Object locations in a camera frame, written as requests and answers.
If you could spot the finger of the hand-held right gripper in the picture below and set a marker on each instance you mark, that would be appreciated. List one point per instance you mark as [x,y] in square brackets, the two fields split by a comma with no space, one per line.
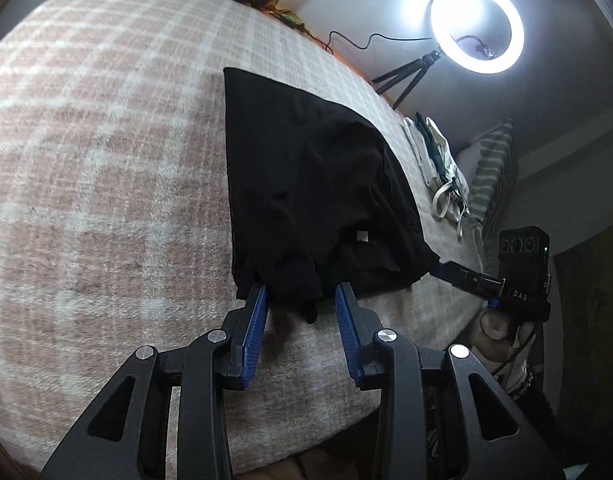
[461,275]

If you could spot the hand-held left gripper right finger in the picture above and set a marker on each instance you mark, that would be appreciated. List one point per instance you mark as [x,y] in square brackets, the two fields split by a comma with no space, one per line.
[349,335]

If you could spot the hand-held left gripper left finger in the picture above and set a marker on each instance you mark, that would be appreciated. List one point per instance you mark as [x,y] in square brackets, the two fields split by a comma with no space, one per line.
[251,325]

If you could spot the black mesh shirt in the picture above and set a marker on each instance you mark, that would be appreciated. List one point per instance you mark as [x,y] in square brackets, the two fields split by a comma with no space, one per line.
[286,170]

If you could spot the person's right hand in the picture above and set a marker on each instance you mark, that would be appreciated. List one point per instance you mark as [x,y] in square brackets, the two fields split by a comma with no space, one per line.
[494,330]

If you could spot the green patterned white pillow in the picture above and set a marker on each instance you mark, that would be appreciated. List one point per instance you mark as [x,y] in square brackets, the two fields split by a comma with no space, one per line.
[486,170]

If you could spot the white tote bag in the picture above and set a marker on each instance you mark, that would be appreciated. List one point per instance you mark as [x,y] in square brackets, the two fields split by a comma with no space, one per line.
[449,170]

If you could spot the dark green folded cloth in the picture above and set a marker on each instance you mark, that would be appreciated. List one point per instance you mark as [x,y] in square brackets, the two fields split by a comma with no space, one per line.
[429,132]

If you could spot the small black tripod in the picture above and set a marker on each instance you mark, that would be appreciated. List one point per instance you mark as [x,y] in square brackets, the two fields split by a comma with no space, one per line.
[411,75]

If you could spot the black gooseneck phone holder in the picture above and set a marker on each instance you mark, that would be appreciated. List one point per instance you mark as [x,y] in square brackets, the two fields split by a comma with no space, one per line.
[481,50]

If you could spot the beige plaid blanket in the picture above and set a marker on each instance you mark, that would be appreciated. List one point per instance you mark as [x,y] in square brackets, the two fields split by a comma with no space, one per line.
[111,160]

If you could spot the yellow green cloth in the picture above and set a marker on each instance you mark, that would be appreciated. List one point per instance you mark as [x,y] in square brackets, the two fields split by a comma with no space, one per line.
[289,17]

